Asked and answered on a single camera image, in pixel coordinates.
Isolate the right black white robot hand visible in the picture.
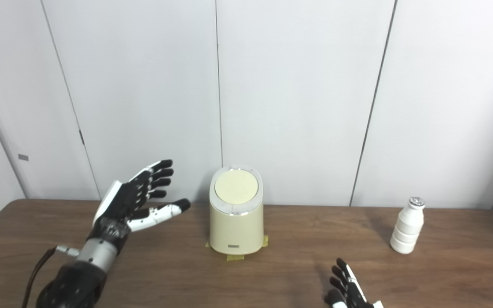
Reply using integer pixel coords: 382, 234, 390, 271
324, 258, 384, 308

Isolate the small white plastic bottle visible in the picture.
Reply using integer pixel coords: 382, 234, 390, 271
390, 197, 426, 255

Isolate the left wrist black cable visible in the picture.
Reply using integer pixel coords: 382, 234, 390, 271
21, 245, 80, 308

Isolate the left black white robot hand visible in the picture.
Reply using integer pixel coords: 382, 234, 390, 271
87, 160, 191, 254

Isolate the cream-colored lidded bin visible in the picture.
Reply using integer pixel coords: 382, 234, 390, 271
209, 166, 264, 255

